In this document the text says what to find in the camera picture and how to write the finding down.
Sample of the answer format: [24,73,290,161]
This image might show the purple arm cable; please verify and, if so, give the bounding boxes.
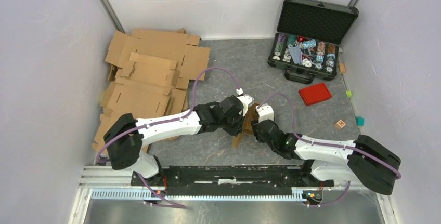
[95,66,242,209]
[260,92,403,207]

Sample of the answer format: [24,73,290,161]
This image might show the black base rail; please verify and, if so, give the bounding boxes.
[147,165,334,196]

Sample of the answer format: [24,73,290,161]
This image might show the stack of flat cardboard boxes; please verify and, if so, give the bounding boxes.
[92,28,210,151]

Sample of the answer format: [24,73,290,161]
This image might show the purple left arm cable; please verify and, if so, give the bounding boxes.
[95,66,242,209]

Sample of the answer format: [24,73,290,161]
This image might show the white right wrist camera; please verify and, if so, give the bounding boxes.
[256,103,274,123]

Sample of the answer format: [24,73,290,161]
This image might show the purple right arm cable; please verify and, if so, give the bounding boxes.
[260,92,403,207]

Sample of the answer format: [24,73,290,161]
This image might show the small orange wooden block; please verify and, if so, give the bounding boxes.
[339,63,346,74]

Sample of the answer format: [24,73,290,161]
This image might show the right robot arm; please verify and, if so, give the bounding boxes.
[251,120,401,195]

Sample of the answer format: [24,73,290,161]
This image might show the wooden letter cube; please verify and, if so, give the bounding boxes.
[334,120,346,130]

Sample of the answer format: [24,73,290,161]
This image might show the teal cube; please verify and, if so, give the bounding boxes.
[355,116,365,127]

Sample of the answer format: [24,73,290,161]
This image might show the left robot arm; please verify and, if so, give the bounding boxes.
[103,95,254,186]

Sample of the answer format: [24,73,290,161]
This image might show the brown cardboard box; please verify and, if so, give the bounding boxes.
[232,103,259,149]

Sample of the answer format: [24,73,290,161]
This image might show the black poker chip case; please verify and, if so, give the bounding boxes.
[267,0,359,84]

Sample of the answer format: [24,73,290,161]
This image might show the red flat box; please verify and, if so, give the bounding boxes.
[299,83,332,106]

